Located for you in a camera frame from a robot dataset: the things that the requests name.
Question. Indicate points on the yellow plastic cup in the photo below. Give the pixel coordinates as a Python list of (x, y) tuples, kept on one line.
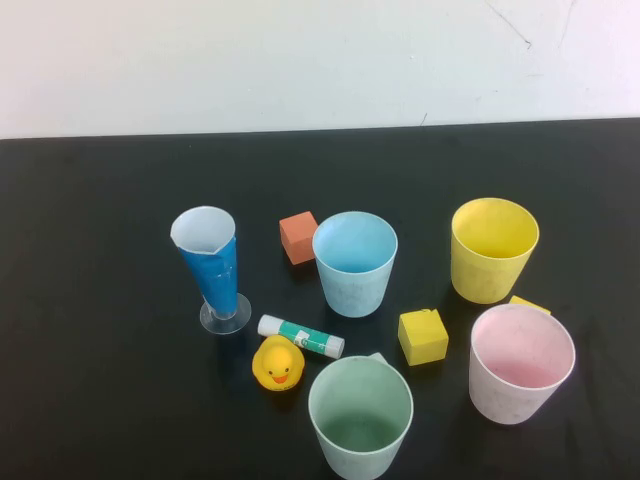
[(482, 280)]

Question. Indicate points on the green plastic cup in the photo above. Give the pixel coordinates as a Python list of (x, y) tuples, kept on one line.
[(350, 452)]

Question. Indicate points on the pink plastic cup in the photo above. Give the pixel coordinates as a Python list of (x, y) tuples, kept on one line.
[(505, 397)]

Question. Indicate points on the red-orange foam cube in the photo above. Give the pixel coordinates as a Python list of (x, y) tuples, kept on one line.
[(298, 242)]

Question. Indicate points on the light blue plastic cup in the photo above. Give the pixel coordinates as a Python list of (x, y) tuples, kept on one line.
[(350, 292)]

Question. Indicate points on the white green glue stick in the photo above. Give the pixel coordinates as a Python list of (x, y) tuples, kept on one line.
[(312, 338)]

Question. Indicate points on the blue conical measuring cup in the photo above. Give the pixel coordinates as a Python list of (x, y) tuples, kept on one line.
[(207, 270)]

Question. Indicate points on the white foam cube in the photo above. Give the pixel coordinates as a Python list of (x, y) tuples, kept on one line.
[(378, 358)]

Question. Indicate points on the yellow rubber duck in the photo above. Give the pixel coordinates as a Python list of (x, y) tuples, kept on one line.
[(277, 367)]

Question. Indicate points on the yellow foam cube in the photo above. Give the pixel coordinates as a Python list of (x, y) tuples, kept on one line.
[(422, 340), (529, 303)]

